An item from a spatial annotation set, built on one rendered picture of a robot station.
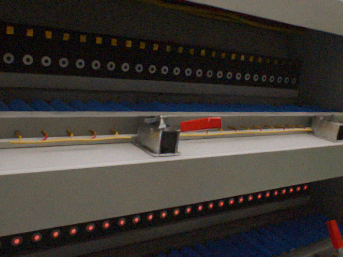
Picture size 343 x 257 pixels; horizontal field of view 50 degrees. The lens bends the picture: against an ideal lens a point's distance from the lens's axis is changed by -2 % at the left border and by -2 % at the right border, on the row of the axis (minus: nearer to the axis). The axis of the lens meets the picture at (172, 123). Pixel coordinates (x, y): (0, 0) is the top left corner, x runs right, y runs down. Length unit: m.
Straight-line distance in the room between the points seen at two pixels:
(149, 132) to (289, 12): 0.25
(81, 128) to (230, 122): 0.17
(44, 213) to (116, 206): 0.06
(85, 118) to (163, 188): 0.09
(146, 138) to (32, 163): 0.10
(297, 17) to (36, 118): 0.34
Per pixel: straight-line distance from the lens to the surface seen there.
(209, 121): 0.27
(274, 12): 0.47
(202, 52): 0.56
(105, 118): 0.34
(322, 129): 0.52
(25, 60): 0.45
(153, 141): 0.32
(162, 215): 0.51
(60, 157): 0.29
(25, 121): 0.31
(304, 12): 0.51
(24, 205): 0.27
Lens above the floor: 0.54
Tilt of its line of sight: 5 degrees up
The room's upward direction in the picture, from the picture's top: 5 degrees counter-clockwise
